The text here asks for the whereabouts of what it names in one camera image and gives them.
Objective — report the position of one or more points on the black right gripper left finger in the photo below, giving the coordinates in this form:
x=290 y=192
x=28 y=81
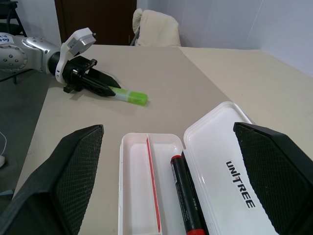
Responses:
x=49 y=186

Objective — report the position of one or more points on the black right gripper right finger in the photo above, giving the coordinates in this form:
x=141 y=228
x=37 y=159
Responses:
x=276 y=171

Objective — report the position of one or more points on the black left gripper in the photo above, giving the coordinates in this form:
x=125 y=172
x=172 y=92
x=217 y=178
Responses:
x=73 y=69

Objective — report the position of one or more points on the green marker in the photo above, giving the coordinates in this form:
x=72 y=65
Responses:
x=134 y=97

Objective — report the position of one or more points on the white hinged pencil case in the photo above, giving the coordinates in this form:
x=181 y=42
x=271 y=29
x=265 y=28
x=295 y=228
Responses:
x=215 y=147

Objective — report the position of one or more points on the black marker with red cap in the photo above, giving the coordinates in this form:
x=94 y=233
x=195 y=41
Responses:
x=185 y=195

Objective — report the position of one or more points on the dark brown door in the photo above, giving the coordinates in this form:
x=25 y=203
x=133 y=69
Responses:
x=102 y=22

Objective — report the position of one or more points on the chair with cream cover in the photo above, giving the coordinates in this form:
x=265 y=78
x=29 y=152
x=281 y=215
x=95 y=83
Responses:
x=157 y=29

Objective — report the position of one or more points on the black office chair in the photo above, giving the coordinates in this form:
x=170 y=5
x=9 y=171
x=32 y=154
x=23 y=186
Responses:
x=9 y=23

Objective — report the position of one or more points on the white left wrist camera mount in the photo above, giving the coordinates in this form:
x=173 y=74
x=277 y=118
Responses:
x=73 y=40

